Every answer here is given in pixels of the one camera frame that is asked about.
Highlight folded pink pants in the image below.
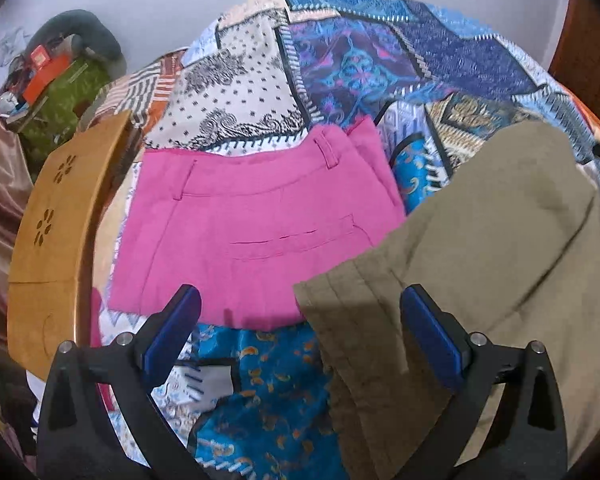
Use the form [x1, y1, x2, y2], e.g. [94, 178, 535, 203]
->
[109, 117, 405, 330]

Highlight khaki olive pants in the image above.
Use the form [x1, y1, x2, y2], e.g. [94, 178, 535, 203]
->
[294, 120, 600, 479]

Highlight green bag of clutter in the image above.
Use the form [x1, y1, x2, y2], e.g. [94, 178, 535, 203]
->
[0, 34, 110, 169]

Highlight brown wooden door frame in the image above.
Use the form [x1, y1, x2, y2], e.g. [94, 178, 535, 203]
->
[550, 0, 600, 119]

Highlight dark grey pillow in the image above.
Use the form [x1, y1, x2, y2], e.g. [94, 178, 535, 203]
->
[22, 9, 126, 78]

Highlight blue patchwork quilt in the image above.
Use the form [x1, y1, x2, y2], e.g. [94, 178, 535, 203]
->
[92, 0, 600, 479]

